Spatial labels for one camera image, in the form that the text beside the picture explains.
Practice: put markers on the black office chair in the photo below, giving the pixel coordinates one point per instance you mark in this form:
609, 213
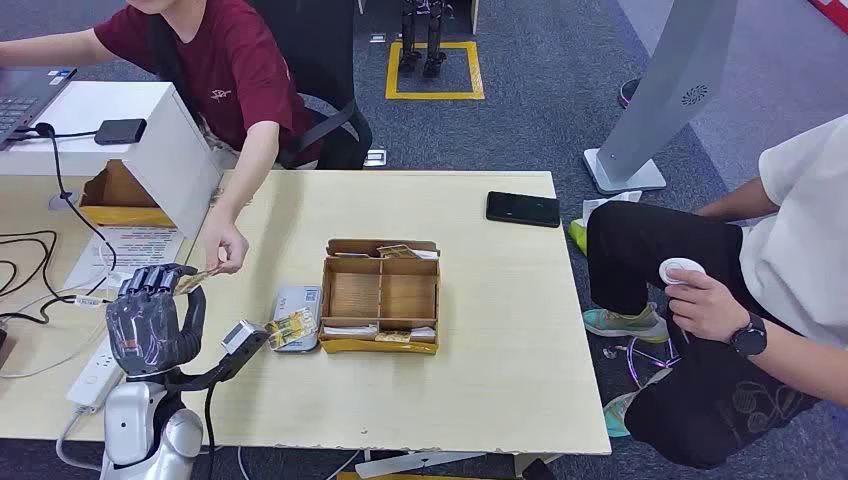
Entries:
324, 40

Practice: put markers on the person's left forearm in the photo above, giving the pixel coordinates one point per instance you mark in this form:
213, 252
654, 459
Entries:
255, 166
802, 371

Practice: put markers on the black humanoid robot legs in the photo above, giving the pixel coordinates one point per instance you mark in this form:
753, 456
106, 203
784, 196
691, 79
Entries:
434, 40

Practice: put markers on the brown cardboard box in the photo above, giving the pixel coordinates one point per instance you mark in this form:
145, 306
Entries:
112, 199

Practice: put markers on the wooden compartment organizer box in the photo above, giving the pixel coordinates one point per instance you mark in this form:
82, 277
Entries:
381, 295

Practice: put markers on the person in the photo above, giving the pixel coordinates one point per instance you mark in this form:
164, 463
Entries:
225, 66
802, 252

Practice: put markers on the black smartwatch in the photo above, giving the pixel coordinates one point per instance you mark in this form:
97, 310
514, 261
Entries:
748, 339

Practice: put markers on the white round remote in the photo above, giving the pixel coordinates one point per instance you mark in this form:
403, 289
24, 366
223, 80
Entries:
679, 268

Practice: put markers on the dark grey laptop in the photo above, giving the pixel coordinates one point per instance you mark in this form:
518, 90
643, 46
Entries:
26, 99

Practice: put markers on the white crumpled paper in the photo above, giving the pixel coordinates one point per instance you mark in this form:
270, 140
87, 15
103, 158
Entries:
606, 202

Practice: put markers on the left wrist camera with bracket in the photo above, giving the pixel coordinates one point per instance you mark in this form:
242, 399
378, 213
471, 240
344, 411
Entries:
244, 334

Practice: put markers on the white desk riser box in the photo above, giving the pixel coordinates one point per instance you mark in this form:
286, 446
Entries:
172, 166

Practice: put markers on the black rectangular adapter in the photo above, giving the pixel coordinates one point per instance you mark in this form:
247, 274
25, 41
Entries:
120, 132

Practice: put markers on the grey standing kiosk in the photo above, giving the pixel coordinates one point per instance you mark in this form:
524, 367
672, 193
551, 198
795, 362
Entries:
669, 66

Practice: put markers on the white power strip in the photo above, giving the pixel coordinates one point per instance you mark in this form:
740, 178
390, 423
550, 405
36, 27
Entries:
93, 381

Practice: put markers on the white card stack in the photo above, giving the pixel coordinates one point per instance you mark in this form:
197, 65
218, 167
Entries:
348, 330

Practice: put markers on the person's right forearm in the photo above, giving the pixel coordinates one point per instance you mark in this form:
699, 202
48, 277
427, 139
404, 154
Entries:
742, 199
46, 50

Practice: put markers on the metal floor socket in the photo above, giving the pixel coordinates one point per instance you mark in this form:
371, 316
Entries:
378, 37
375, 158

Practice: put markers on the yellow green object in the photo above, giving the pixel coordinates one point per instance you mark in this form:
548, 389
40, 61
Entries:
578, 237

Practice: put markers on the black smartphone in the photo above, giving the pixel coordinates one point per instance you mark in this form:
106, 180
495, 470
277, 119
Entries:
523, 209

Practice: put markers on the grey round desk grommet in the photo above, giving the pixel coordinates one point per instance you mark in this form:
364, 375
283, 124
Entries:
60, 201

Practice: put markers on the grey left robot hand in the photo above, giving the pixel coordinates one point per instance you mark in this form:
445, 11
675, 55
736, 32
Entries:
149, 324

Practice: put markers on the printed paper sheet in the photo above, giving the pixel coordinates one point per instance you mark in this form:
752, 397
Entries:
132, 255

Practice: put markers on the person's left hand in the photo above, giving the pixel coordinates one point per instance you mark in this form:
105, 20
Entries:
705, 308
225, 242

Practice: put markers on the chrome stool footring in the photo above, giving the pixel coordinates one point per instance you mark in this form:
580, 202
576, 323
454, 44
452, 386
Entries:
608, 353

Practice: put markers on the white charger plug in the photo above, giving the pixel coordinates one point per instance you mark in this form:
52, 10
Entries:
114, 278

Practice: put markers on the dark shoe pink sole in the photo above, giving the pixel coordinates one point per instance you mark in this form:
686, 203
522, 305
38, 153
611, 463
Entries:
628, 93

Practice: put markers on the red white striped barrier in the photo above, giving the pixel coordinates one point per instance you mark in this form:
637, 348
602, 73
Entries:
835, 10

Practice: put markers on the yellow patterned card stack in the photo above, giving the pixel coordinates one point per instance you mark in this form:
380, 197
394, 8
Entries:
396, 252

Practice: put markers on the grey white card reader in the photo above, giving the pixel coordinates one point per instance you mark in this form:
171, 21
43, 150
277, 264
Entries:
298, 297

